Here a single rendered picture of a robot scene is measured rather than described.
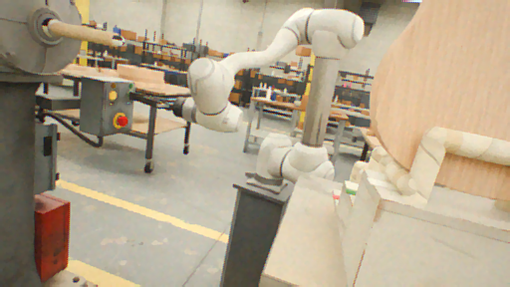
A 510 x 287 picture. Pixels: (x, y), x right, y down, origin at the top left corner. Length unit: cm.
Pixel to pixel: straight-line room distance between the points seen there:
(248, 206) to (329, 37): 85
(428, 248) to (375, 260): 7
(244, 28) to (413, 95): 1203
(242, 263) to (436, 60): 132
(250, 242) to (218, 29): 1175
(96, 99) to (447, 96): 99
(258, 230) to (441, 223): 107
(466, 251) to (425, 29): 30
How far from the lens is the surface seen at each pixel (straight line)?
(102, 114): 110
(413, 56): 45
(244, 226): 145
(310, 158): 121
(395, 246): 46
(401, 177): 45
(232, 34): 1253
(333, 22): 115
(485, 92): 49
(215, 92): 82
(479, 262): 50
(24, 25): 91
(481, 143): 46
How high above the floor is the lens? 123
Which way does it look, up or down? 13 degrees down
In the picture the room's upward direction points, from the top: 11 degrees clockwise
